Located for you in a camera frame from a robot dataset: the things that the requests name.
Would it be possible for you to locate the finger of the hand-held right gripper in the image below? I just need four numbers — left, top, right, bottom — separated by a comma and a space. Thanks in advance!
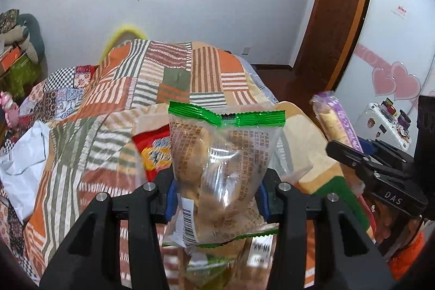
374, 142, 416, 179
325, 137, 378, 172

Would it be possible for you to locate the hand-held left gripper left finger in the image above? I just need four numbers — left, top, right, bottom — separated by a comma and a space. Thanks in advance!
39, 169, 178, 290

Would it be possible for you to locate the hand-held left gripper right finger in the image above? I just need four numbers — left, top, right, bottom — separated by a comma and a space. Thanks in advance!
256, 169, 397, 290

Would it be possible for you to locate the purple cake roll packet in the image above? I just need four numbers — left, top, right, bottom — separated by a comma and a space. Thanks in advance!
310, 91, 367, 155

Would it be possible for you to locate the clear green-edged bread packet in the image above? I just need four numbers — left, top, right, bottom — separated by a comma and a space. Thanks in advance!
162, 101, 286, 249

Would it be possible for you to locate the orange sleeved right forearm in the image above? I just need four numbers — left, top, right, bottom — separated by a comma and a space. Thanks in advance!
386, 220, 435, 281

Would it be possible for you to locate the person's right hand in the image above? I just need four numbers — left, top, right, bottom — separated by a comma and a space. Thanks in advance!
370, 202, 424, 251

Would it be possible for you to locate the beige and green blanket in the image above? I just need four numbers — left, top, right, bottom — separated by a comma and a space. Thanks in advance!
277, 101, 376, 289

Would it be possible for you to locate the white sticker-covered appliance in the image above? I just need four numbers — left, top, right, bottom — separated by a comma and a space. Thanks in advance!
353, 99, 413, 155

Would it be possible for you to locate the clear white-label snack packet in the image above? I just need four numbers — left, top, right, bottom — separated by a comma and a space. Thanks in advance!
240, 234, 281, 290

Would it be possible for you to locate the red and yellow snack packet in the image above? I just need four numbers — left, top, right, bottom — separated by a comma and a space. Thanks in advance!
132, 131, 175, 182

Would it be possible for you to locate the green-edged snack packet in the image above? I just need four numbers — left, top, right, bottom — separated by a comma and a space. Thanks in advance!
185, 237, 247, 290

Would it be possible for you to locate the striped patchwork blanket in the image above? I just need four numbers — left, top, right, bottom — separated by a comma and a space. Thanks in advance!
0, 39, 282, 290

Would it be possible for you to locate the white wardrobe with heart stickers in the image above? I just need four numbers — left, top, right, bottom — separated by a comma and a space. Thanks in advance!
335, 0, 435, 155

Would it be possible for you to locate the wooden door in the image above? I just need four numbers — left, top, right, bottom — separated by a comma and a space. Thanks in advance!
288, 0, 377, 97

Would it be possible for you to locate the white cloth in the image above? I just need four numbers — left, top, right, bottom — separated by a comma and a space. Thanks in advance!
0, 121, 52, 223

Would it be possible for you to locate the yellow fuzzy headboard edge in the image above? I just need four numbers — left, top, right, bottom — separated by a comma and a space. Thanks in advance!
99, 25, 147, 63

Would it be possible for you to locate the pink doll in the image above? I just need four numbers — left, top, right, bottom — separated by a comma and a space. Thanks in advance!
0, 91, 21, 134

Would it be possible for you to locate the green patterned cloth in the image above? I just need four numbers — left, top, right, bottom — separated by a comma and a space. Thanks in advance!
0, 60, 42, 99

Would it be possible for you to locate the orange cardboard box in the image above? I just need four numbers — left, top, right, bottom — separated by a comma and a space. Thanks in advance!
0, 45, 28, 76

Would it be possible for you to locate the grey stuffed toy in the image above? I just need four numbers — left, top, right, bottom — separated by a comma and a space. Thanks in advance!
0, 11, 45, 64

